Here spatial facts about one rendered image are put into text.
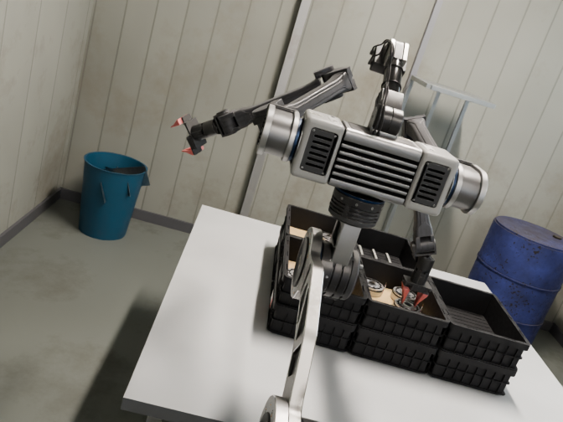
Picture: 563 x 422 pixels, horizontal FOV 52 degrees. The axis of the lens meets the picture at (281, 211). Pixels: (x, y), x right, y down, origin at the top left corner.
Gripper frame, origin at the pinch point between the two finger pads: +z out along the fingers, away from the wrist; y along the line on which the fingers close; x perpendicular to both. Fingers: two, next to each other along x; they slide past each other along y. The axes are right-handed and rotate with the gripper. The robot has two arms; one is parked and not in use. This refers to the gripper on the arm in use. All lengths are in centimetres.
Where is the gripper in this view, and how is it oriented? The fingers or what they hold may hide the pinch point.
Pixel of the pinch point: (408, 302)
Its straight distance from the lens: 225.7
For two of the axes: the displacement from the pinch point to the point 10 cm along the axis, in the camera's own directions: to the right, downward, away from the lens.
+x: -0.4, 3.0, -9.5
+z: -2.9, 9.1, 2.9
